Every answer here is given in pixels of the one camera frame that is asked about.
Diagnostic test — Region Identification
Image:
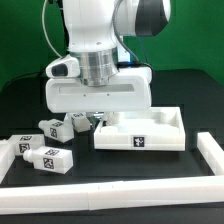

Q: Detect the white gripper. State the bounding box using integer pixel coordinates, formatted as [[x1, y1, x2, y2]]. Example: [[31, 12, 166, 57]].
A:
[[46, 67, 152, 113]]

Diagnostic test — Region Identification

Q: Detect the white left fence bar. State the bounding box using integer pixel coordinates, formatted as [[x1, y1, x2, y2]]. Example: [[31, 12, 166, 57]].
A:
[[0, 144, 15, 184]]

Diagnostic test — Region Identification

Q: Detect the white front fence bar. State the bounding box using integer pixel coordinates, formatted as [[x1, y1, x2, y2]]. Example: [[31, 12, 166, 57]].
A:
[[0, 176, 224, 215]]

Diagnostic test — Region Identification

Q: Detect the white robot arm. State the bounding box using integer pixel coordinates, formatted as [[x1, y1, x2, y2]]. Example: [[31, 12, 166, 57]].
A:
[[46, 0, 171, 113]]

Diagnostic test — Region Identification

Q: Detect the white right fence bar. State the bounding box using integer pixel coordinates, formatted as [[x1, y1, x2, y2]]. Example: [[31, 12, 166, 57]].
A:
[[197, 132, 224, 176]]

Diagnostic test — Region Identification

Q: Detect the white cable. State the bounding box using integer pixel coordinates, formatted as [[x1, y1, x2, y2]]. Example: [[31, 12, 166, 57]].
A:
[[41, 0, 64, 58]]

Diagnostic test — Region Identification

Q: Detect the white square tabletop part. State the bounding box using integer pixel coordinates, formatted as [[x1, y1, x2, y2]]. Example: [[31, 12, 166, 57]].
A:
[[94, 107, 185, 151]]

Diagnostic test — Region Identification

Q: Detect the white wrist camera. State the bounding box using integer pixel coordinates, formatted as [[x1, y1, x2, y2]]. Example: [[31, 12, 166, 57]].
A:
[[46, 55, 80, 78]]

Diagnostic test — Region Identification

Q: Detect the white fence bar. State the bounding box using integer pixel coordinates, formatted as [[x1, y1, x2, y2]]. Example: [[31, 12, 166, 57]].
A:
[[0, 144, 15, 184], [197, 132, 224, 176], [0, 176, 224, 215]]

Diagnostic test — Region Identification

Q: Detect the black cable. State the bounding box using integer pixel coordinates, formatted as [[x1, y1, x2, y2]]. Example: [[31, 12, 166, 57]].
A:
[[0, 69, 48, 94]]

